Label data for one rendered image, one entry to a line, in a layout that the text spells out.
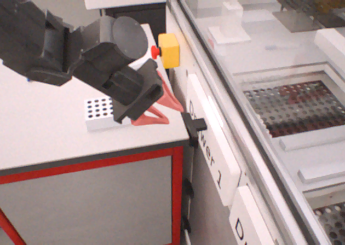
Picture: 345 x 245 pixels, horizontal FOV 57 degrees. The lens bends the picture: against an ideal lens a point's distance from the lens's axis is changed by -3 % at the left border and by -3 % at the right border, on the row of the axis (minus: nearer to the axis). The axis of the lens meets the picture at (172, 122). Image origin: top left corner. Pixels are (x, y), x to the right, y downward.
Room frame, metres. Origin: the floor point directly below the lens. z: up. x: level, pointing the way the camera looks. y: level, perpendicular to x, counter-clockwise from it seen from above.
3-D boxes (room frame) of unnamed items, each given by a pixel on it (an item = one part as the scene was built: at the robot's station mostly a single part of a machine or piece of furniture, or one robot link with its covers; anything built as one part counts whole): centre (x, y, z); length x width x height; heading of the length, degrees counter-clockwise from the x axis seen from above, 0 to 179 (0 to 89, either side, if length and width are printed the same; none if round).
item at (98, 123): (0.64, 0.17, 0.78); 0.12 x 0.08 x 0.04; 103
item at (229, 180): (0.47, -0.08, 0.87); 0.29 x 0.02 x 0.11; 13
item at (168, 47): (0.79, 0.01, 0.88); 0.07 x 0.05 x 0.07; 13
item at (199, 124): (0.47, -0.05, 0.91); 0.07 x 0.04 x 0.01; 13
